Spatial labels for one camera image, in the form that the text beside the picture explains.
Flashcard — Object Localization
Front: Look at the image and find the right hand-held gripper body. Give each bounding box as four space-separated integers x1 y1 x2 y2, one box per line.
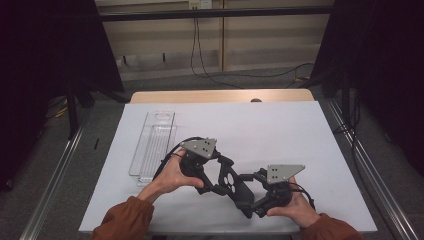
253 164 306 219

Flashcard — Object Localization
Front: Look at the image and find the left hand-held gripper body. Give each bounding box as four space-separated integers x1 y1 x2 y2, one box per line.
179 137 222 183

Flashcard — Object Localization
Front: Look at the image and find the person's right hand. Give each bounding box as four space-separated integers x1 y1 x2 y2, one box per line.
266 176 322 230

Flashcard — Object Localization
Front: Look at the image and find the person's left hand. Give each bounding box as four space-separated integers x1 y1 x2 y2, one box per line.
137 156 205 205

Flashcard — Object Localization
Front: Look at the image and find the white table cover sheet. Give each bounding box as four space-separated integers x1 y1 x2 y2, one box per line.
78 100 378 234

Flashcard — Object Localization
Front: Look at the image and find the clear plastic packaging tray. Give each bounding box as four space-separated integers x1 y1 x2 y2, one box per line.
128 110 178 188

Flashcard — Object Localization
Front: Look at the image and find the black metal stand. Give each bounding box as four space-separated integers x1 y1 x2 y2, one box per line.
340 71 354 129

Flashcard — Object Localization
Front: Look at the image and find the black horizontal metal bar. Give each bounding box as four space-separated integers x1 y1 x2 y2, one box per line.
98 5 334 23

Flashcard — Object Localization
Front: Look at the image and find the dark curtain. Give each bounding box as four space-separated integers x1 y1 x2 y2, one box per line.
311 0 424 178
0 0 125 193

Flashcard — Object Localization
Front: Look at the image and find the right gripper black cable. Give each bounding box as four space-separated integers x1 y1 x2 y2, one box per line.
289 181 317 212

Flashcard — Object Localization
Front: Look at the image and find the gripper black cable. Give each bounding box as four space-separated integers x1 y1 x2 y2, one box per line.
152 135 204 181
289 181 317 212

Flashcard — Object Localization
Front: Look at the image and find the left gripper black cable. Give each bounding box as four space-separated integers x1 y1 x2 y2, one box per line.
152 135 204 181

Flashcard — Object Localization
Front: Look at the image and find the black cable bundle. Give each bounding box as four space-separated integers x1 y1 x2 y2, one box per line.
332 89 363 164

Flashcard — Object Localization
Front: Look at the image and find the black hanging wall cable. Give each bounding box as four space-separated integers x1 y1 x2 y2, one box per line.
190 18 246 90

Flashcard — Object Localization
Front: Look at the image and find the aluminium floor rail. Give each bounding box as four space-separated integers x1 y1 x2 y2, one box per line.
19 108 91 240
325 99 422 240

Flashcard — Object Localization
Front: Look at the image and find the black floor cable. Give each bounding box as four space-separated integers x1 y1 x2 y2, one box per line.
203 62 316 80

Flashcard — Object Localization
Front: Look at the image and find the white wall socket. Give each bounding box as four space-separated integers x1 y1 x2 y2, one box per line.
188 0 213 10

